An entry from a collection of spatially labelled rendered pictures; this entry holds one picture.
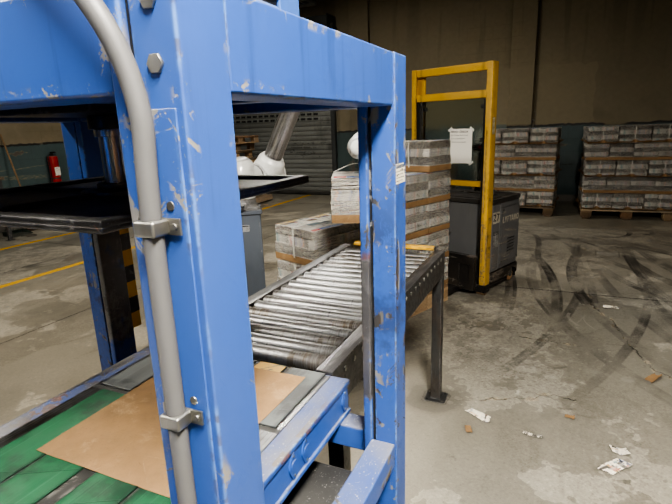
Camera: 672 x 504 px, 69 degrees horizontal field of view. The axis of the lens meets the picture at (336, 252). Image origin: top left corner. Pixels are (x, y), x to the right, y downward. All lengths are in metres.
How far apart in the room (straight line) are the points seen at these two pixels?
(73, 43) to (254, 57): 0.17
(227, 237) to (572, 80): 9.21
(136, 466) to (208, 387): 0.58
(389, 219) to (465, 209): 3.38
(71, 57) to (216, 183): 0.18
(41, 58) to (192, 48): 0.17
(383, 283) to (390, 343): 0.14
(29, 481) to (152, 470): 0.22
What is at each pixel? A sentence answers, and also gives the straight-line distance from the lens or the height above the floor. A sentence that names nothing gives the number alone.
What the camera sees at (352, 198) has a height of 1.07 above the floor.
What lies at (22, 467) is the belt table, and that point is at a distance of 1.20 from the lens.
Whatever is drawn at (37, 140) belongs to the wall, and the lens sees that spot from 9.60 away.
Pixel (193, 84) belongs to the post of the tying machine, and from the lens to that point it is 0.48.
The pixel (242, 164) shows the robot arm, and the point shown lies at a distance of 2.66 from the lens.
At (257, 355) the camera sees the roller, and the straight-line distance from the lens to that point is 1.48.
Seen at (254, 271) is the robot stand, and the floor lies 0.66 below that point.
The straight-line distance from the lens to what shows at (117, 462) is 1.12.
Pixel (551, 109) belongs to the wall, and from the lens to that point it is 9.57.
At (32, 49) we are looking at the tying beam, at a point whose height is 1.50.
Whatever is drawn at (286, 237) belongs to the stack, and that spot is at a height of 0.76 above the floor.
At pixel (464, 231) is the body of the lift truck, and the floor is 0.50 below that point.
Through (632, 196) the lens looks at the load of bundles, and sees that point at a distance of 8.03.
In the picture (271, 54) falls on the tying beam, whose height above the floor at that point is 1.50.
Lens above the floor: 1.42
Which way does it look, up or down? 14 degrees down
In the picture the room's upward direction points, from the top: 2 degrees counter-clockwise
